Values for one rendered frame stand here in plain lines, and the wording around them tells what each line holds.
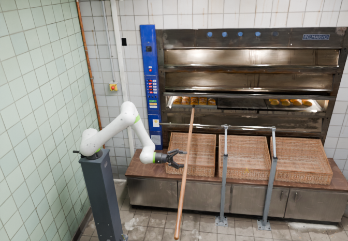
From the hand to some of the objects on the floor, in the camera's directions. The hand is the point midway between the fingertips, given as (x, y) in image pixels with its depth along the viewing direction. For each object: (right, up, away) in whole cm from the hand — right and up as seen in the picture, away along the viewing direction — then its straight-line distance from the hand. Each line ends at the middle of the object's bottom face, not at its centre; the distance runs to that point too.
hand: (186, 159), depth 220 cm
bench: (+58, -76, +112) cm, 148 cm away
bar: (+38, -85, +96) cm, 134 cm away
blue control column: (-17, -19, +233) cm, 234 cm away
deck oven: (+79, -22, +220) cm, 235 cm away
